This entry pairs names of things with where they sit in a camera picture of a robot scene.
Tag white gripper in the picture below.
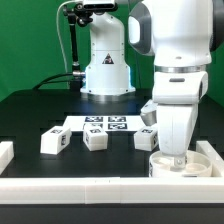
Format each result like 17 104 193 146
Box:
152 71 208 166

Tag white round stool seat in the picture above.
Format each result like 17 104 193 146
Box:
149 150 212 178

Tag white marker sheet with tags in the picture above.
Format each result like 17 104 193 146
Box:
64 115 145 132

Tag white front fence bar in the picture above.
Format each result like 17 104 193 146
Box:
0 177 224 204

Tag white left fence piece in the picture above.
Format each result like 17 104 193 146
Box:
0 141 14 175

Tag white camera on stand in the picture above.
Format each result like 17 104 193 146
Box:
83 0 116 11

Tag black cables on table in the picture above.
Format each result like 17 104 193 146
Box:
32 73 75 90

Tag white cable on stand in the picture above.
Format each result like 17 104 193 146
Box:
55 0 78 73

